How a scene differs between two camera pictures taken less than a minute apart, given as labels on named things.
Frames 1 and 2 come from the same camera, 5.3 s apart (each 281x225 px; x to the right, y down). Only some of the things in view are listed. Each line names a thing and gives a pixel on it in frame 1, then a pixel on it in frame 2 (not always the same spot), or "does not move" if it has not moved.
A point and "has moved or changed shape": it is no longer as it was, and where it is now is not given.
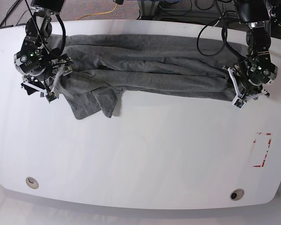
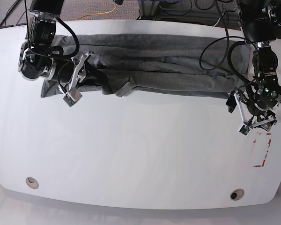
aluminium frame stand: (148, 9) does not move
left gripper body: (244, 97) → (266, 121)
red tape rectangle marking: (254, 142) does not move
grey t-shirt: (103, 66) has moved or changed shape
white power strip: (269, 8) does not move
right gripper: (53, 83) → (67, 74)
